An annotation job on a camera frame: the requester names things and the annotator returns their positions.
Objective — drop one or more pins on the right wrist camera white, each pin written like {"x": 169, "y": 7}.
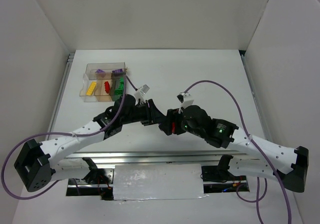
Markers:
{"x": 185, "y": 99}

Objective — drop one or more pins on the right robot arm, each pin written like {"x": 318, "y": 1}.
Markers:
{"x": 270, "y": 160}

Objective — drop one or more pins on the white taped cover plate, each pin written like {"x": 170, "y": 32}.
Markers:
{"x": 158, "y": 182}

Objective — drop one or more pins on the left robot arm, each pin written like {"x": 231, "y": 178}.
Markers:
{"x": 37, "y": 163}

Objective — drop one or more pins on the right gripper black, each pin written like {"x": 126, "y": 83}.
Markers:
{"x": 170, "y": 121}

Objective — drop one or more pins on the small green lego brick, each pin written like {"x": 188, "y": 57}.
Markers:
{"x": 122, "y": 79}

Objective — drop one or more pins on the aluminium rail front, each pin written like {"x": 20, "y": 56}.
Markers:
{"x": 173, "y": 157}

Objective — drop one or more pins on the red curved lego brick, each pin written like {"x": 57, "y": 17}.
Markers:
{"x": 107, "y": 87}

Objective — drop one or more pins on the clear compartment container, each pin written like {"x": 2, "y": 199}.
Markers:
{"x": 103, "y": 82}

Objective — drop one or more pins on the purple 2x4 lego brick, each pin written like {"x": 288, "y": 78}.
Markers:
{"x": 118, "y": 72}

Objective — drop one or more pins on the green 2x2 lego brick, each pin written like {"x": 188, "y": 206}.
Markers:
{"x": 121, "y": 86}

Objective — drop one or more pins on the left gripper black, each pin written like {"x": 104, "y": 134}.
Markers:
{"x": 150, "y": 112}

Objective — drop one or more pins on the red flower lego brick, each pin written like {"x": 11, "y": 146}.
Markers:
{"x": 173, "y": 126}

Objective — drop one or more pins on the long yellow lego brick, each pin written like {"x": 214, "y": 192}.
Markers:
{"x": 91, "y": 89}

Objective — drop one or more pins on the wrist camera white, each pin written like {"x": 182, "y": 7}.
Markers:
{"x": 185, "y": 99}
{"x": 140, "y": 93}

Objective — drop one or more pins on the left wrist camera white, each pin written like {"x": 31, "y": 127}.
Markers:
{"x": 140, "y": 93}

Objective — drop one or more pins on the purple butterfly lego brick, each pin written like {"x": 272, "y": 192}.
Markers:
{"x": 100, "y": 71}

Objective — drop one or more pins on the green 2x4 lego brick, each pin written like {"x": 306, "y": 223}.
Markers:
{"x": 119, "y": 92}

